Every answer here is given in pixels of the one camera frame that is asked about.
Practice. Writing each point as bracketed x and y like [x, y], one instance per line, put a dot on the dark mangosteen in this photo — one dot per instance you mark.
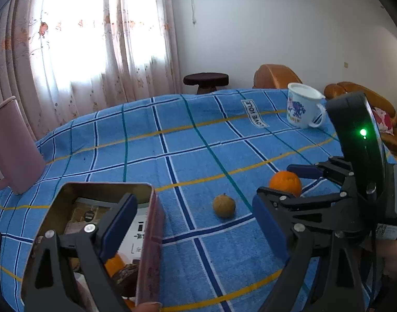
[127, 278]

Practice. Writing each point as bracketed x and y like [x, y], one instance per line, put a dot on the pink tin box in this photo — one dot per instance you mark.
[149, 250]

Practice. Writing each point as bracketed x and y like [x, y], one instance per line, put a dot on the white mug with blue print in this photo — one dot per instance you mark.
[299, 104]

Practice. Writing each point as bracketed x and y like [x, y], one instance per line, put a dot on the pink electric kettle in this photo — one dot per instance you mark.
[13, 143]

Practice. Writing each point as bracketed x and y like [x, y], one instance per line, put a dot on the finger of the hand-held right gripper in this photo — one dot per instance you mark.
[315, 201]
[302, 170]

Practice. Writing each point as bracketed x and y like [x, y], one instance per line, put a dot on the pink floral cushion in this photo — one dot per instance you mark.
[384, 118]

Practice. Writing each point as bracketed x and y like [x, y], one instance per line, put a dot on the sheer floral curtain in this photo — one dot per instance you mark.
[88, 39]

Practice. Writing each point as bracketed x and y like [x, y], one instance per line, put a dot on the printed paper sheet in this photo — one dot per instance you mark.
[133, 243]

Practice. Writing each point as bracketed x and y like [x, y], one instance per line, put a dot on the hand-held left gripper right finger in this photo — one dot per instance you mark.
[270, 227]

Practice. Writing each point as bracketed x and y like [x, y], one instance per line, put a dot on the dark round stool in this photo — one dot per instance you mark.
[205, 79]

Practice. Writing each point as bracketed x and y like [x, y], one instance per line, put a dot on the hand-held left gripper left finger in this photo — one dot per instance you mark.
[118, 224]

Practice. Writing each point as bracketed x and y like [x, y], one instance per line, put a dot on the small brown longan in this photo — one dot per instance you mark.
[224, 205]

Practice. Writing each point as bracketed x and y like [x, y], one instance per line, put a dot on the orange-brown leather sofa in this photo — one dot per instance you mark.
[344, 89]

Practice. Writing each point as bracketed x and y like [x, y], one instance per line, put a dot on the blue plaid tablecloth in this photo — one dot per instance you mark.
[185, 136]

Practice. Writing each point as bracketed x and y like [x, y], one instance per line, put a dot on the orange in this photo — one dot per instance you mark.
[115, 265]
[284, 182]

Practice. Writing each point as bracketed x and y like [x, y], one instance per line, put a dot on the orange chair back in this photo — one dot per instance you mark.
[273, 76]

